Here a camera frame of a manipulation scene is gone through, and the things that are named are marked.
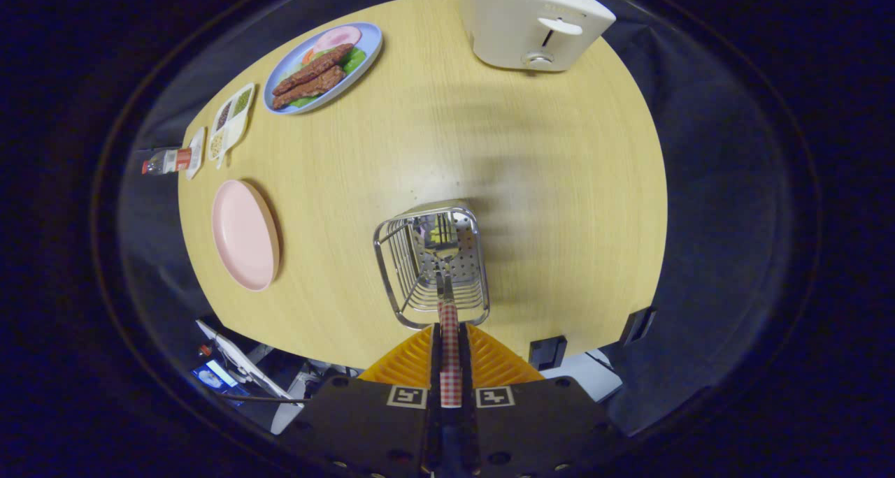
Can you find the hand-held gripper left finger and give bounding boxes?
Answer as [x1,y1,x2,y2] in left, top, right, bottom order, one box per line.
[290,323,443,478]

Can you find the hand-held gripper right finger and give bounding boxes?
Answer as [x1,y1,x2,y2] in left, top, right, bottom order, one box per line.
[458,322,623,478]

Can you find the fork with red checked handle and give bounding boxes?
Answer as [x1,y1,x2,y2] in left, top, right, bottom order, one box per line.
[435,268,466,409]

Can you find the white flat object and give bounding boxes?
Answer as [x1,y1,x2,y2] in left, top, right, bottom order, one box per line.
[542,352,623,403]

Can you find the black table clamp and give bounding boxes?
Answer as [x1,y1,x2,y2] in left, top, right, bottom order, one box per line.
[619,306,658,347]
[529,335,568,371]

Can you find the small lit screen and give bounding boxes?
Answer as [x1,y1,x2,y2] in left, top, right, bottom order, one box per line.
[192,359,245,405]

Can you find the pink round plate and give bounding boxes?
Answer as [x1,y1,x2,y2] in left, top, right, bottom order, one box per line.
[211,179,281,292]

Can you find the white divided bean tray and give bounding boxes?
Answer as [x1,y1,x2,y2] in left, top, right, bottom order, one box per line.
[207,82,256,170]

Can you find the white square coaster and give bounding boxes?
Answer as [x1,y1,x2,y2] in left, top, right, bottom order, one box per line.
[185,126,207,180]

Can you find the clear water bottle red label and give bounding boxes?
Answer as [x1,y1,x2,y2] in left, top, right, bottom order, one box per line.
[141,147,193,177]

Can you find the brown meat strip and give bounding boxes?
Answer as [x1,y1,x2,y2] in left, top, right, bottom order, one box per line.
[271,65,347,110]
[273,43,355,96]

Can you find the blue food plate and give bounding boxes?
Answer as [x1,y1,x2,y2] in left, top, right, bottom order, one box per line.
[263,22,384,115]

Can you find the pink ham slice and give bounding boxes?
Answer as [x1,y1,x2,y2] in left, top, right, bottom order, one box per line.
[311,25,362,54]

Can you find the white toaster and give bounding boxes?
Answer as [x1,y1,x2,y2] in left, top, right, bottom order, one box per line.
[457,0,617,72]

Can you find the black cable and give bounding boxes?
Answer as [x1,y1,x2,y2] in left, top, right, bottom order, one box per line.
[210,392,308,404]

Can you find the metal wire cutlery basket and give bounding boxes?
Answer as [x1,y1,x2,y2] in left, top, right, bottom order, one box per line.
[373,200,491,331]

